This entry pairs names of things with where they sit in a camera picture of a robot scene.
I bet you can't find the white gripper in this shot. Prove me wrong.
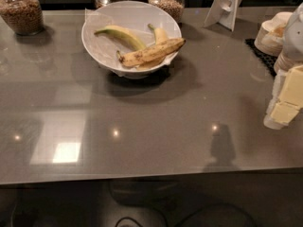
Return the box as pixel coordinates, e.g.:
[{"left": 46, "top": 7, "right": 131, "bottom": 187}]
[{"left": 263, "top": 65, "right": 303, "bottom": 130}]

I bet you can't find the spotted ripe banana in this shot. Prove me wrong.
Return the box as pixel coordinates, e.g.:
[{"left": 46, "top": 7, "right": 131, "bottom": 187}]
[{"left": 116, "top": 38, "right": 186, "bottom": 67}]

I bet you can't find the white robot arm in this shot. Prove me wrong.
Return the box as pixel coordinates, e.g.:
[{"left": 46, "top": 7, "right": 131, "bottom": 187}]
[{"left": 263, "top": 3, "right": 303, "bottom": 130}]

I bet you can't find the green-tipped yellow banana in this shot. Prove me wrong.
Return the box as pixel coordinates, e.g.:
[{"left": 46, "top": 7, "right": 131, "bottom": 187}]
[{"left": 94, "top": 25, "right": 146, "bottom": 50}]

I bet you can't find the white bowl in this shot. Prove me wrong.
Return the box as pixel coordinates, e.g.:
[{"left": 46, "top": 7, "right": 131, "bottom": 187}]
[{"left": 80, "top": 0, "right": 183, "bottom": 79}]

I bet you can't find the white folded card stand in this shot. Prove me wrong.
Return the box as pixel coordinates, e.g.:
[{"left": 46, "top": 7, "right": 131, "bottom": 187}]
[{"left": 204, "top": 0, "right": 242, "bottom": 31}]

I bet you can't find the right glass jar of grains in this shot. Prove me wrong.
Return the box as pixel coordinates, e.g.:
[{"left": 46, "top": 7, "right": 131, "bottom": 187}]
[{"left": 148, "top": 0, "right": 185, "bottom": 23}]

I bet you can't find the glass jar of grains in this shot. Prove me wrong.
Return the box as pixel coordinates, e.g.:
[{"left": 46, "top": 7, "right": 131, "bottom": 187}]
[
  {"left": 148, "top": 0, "right": 185, "bottom": 23},
  {"left": 0, "top": 0, "right": 44, "bottom": 35}
]

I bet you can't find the left glass jar of grains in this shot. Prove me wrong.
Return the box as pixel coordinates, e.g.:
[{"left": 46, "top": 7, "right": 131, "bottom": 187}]
[{"left": 0, "top": 0, "right": 44, "bottom": 35}]

